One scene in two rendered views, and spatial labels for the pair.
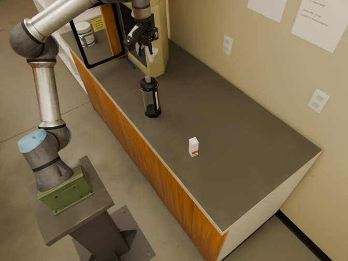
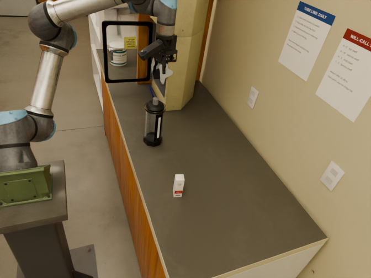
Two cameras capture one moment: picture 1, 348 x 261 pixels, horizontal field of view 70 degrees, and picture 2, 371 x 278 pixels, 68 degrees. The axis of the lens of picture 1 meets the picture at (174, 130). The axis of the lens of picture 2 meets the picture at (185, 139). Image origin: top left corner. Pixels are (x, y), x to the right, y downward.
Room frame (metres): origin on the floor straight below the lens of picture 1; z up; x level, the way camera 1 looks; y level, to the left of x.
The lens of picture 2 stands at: (-0.09, -0.18, 1.91)
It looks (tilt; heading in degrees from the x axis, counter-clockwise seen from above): 39 degrees down; 6
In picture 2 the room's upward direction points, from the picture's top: 10 degrees clockwise
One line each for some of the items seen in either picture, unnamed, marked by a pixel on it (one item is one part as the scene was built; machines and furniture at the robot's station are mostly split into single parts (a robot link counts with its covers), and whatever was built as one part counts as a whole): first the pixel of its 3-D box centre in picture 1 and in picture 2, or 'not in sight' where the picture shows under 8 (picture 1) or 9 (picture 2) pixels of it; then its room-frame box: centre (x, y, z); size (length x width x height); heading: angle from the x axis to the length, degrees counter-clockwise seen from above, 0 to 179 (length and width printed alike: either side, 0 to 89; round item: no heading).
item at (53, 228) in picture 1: (69, 196); (24, 194); (0.53, 0.52, 0.92); 0.32 x 0.32 x 0.04; 33
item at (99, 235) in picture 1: (96, 228); (45, 251); (0.53, 0.52, 0.45); 0.48 x 0.48 x 0.90; 33
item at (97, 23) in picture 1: (99, 35); (128, 53); (1.52, 0.45, 1.19); 0.30 x 0.01 x 0.40; 123
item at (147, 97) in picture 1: (150, 97); (154, 123); (1.04, 0.12, 1.06); 0.11 x 0.11 x 0.21
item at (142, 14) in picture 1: (141, 11); (165, 28); (1.06, 0.11, 1.54); 0.08 x 0.08 x 0.05
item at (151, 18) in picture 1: (145, 28); (165, 48); (1.06, 0.10, 1.46); 0.09 x 0.08 x 0.12; 135
